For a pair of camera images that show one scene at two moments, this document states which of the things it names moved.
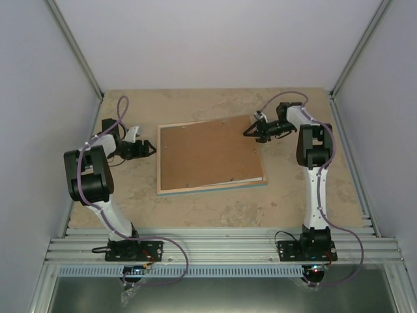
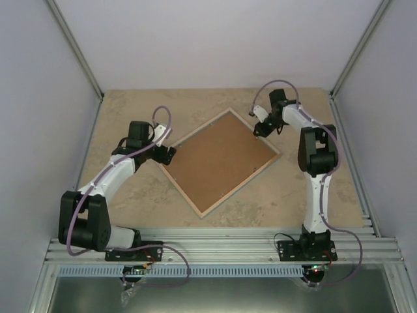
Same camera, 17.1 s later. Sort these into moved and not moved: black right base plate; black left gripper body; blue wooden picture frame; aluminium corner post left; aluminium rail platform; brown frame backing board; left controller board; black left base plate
Moved: brown frame backing board; black left gripper body; blue wooden picture frame
Not moved: aluminium rail platform; left controller board; black right base plate; aluminium corner post left; black left base plate
